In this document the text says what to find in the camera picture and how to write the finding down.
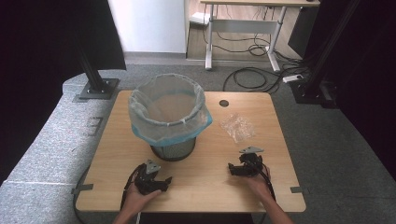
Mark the person's right hand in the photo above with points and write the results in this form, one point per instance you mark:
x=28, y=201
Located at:
x=260, y=185

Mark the white box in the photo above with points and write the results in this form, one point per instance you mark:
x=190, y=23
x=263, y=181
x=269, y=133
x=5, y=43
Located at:
x=200, y=18

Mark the black curtain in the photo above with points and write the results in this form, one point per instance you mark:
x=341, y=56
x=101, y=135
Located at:
x=46, y=62
x=367, y=77

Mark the person's left hand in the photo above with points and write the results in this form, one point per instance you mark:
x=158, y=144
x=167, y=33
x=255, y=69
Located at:
x=135, y=200

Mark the black mesh trash bin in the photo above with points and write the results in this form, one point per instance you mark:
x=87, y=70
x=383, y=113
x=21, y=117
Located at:
x=174, y=151

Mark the translucent blue bin liner bag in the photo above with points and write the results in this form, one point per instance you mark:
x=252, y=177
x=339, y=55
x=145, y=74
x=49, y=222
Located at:
x=168, y=124

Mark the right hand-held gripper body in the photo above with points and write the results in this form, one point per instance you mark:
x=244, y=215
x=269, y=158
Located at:
x=251, y=163

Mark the grey floor socket plate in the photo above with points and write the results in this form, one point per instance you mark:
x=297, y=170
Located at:
x=94, y=126

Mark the white power strip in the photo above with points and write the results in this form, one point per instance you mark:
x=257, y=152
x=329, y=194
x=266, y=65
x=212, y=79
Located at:
x=292, y=78

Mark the grey tape strip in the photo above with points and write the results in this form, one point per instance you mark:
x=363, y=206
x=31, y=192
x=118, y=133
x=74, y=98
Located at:
x=83, y=188
x=296, y=189

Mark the wooden table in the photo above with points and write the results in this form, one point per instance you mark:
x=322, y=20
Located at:
x=205, y=183

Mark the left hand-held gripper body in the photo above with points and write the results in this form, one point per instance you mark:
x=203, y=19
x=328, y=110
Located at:
x=146, y=182

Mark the white desk frame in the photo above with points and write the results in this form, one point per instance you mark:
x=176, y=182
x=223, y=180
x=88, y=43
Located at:
x=246, y=25

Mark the black monitor panel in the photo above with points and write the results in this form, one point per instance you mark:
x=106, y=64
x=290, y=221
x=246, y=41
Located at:
x=303, y=31

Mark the black metal stand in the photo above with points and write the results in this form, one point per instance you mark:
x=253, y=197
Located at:
x=317, y=74
x=93, y=77

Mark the crumpled clear plastic wrapper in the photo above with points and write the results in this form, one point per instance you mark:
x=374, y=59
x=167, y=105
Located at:
x=238, y=127

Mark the round dark table grommet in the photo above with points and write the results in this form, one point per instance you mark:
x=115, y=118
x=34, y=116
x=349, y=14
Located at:
x=223, y=103

